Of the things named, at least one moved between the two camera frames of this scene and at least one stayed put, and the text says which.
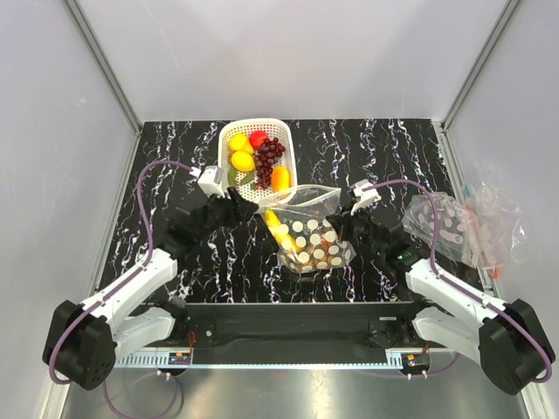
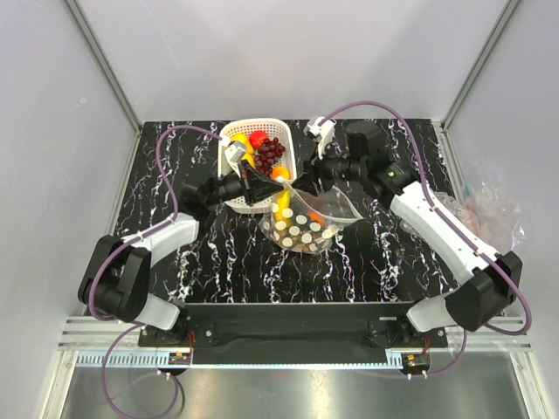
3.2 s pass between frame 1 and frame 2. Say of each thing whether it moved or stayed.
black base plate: stayed
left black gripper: moved
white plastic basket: stayed
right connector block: stayed
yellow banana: moved
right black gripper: moved
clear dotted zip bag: moved
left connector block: stayed
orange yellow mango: stayed
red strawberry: stayed
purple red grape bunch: stayed
